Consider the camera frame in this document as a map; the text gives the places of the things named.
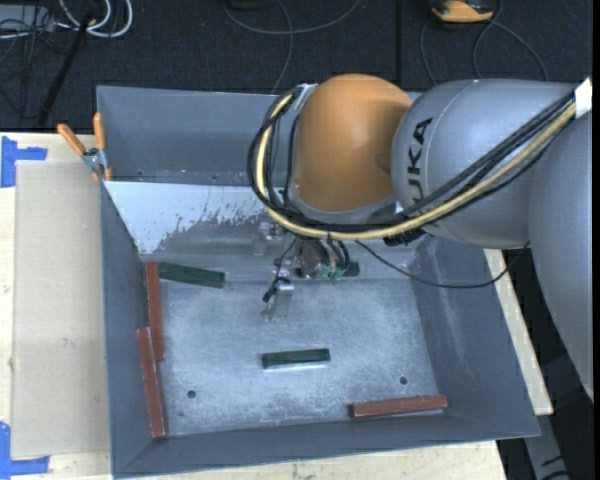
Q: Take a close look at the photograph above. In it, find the pale flat board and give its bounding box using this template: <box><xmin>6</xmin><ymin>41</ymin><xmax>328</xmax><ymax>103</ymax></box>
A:
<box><xmin>9</xmin><ymin>160</ymin><xmax>112</xmax><ymax>462</ymax></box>

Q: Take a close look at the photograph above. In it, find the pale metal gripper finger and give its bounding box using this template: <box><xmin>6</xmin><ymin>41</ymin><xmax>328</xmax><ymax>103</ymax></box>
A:
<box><xmin>276</xmin><ymin>283</ymin><xmax>296</xmax><ymax>319</ymax></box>
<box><xmin>260</xmin><ymin>293</ymin><xmax>280</xmax><ymax>323</ymax></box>

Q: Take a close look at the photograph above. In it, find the red-brown flat block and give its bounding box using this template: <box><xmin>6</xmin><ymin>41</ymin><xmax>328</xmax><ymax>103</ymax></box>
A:
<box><xmin>136</xmin><ymin>326</ymin><xmax>170</xmax><ymax>439</ymax></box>
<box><xmin>145</xmin><ymin>261</ymin><xmax>167</xmax><ymax>362</ymax></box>
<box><xmin>349</xmin><ymin>393</ymin><xmax>449</xmax><ymax>420</ymax></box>

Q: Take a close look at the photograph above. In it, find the grey metal bin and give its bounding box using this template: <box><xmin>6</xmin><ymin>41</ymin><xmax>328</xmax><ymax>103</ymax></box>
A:
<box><xmin>95</xmin><ymin>85</ymin><xmax>542</xmax><ymax>480</ymax></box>

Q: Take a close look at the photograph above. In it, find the dark green flat block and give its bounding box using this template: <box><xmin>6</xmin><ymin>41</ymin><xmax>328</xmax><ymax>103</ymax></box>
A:
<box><xmin>157</xmin><ymin>261</ymin><xmax>228</xmax><ymax>290</ymax></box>
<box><xmin>260</xmin><ymin>347</ymin><xmax>332</xmax><ymax>371</ymax></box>

